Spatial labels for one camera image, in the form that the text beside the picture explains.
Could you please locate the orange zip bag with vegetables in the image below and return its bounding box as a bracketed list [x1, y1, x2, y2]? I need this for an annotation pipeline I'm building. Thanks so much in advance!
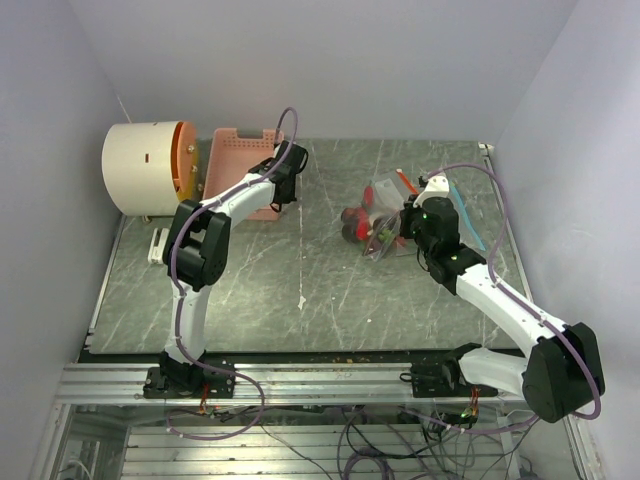
[341, 169, 417, 261]

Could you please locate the pink perforated plastic basket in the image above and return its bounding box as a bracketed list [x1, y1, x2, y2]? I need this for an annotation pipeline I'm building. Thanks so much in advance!
[202, 128, 275, 200]

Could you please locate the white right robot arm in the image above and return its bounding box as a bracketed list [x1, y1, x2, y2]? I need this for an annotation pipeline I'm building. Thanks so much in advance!
[400, 195, 605, 423]

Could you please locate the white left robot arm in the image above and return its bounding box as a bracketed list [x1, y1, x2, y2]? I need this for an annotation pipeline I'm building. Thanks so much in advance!
[159, 140, 308, 397]

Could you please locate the blue zip bag with strawberries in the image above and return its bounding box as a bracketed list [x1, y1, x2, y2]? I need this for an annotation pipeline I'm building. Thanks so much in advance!
[449, 182, 487, 252]

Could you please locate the small white rectangular device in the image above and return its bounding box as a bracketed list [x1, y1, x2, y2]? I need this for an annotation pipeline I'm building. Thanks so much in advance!
[147, 228, 169, 265]

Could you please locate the round white drawer organizer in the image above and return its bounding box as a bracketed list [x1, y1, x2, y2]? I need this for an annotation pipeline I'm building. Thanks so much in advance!
[101, 121, 198, 217]

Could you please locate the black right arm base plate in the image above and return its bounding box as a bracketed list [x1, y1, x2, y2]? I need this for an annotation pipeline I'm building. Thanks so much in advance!
[399, 364, 498, 399]

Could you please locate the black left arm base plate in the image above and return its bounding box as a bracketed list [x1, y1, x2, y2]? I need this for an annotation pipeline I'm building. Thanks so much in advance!
[142, 364, 235, 400]

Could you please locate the aluminium frame rail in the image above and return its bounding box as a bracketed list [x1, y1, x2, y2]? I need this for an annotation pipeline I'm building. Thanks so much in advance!
[54, 363, 427, 407]

